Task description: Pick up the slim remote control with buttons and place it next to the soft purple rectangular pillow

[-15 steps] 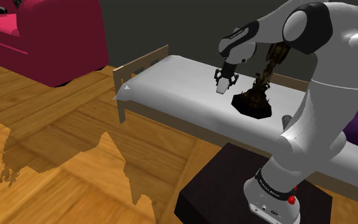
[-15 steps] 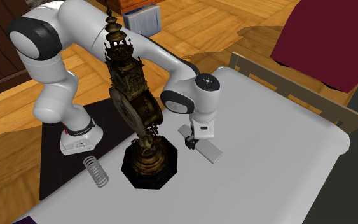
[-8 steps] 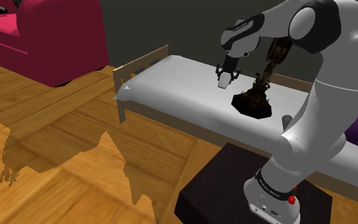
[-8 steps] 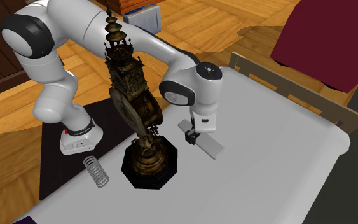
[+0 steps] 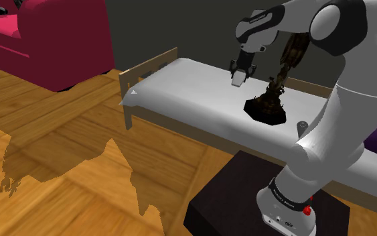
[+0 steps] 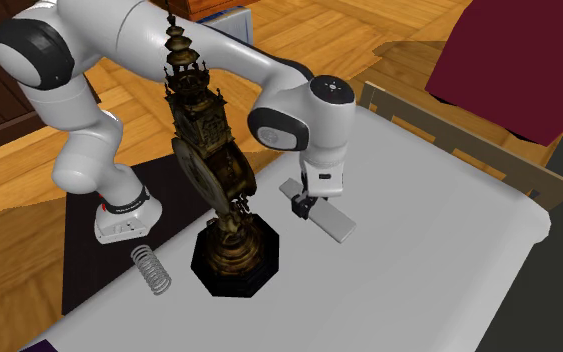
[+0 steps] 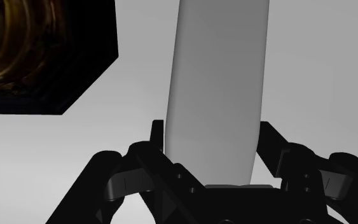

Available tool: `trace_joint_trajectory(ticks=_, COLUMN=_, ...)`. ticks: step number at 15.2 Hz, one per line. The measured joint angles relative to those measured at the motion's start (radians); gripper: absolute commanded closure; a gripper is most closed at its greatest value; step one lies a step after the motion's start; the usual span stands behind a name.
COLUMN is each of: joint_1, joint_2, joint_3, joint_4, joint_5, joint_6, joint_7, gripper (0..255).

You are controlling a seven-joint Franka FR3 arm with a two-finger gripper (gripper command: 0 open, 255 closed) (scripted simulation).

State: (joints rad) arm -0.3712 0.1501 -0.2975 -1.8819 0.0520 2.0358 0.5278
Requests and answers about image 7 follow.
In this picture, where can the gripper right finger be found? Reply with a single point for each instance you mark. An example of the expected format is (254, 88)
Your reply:
(299, 164)

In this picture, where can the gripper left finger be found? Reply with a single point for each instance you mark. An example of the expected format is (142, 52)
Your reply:
(154, 173)

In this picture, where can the dark patterned robot stand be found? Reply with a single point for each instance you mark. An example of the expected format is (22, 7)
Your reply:
(82, 56)

